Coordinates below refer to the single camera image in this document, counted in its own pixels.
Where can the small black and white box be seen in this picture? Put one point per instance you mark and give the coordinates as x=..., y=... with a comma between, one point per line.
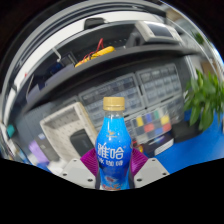
x=160, y=145

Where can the dark grey flat package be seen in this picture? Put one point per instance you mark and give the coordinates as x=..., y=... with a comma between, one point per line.
x=50, y=146

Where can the blue drink bottle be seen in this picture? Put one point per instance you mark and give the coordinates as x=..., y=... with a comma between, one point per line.
x=113, y=150

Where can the grey small-parts drawer cabinet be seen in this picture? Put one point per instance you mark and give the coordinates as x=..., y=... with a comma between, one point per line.
x=160, y=81
x=113, y=88
x=96, y=116
x=175, y=108

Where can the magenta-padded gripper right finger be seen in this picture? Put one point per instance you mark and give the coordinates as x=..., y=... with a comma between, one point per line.
x=151, y=170

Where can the cream perforated tray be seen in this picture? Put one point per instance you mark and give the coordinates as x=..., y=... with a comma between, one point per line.
x=61, y=123

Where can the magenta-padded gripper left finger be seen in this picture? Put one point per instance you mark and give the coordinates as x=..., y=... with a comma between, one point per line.
x=77, y=170

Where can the black zip pouch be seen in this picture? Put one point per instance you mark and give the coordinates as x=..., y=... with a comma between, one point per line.
x=81, y=143

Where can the green potted plant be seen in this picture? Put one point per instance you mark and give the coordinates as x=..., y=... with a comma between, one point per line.
x=203, y=96

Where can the clear box of coloured parts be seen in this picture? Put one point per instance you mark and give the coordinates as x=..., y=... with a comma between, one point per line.
x=151, y=125

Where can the flat black case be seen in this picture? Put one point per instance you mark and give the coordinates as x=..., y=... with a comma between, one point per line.
x=186, y=130

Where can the black shelf unit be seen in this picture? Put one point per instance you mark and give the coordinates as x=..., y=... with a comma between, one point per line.
x=100, y=63

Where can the yellow multimeter with leads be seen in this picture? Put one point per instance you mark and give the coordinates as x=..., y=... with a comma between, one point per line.
x=140, y=149

